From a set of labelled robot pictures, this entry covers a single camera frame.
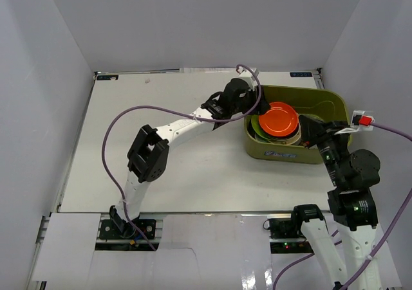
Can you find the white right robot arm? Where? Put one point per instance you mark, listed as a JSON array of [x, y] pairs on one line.
[[351, 203]]

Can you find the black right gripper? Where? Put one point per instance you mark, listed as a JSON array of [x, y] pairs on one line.
[[313, 130]]

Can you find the cream plate with black patch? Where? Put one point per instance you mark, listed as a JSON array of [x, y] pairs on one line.
[[289, 140]]

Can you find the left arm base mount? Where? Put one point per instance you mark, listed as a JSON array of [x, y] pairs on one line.
[[110, 238]]

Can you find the lime green round plate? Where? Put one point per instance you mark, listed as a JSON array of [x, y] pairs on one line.
[[258, 129]]

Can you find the blue table label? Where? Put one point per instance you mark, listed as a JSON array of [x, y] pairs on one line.
[[106, 77], [301, 74]]

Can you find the left blue table label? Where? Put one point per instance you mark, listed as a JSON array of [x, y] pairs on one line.
[[106, 77]]

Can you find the orange round plate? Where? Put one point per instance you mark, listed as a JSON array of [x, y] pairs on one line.
[[280, 121]]

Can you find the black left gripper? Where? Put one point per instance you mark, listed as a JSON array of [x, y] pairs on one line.
[[256, 100]]

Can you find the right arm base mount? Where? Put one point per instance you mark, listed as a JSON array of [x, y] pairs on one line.
[[284, 238]]

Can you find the right blue table label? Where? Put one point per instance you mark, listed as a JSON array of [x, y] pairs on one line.
[[301, 74]]

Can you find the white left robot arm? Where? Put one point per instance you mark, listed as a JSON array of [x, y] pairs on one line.
[[148, 154]]

